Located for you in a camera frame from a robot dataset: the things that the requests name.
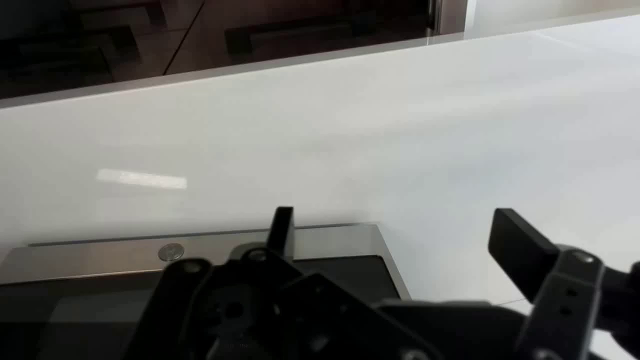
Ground stainless steel microwave oven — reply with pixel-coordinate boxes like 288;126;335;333
0;224;424;360

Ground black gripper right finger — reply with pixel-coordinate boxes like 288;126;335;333
488;207;640;360

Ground dark wood base cabinets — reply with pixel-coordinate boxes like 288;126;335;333
0;0;470;97

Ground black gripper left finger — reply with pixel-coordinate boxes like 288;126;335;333
125;205;399;360

